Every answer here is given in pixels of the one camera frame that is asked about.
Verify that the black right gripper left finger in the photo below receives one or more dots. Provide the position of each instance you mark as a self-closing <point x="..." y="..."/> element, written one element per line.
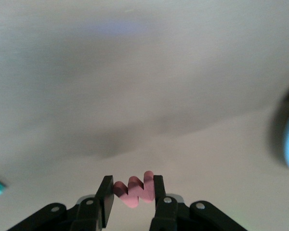
<point x="106" y="199"/>

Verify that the red foam letter w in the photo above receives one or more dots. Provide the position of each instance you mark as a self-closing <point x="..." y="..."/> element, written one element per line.
<point x="135" y="197"/>

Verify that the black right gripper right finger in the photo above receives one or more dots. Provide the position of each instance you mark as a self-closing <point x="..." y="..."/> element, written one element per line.
<point x="166" y="214"/>

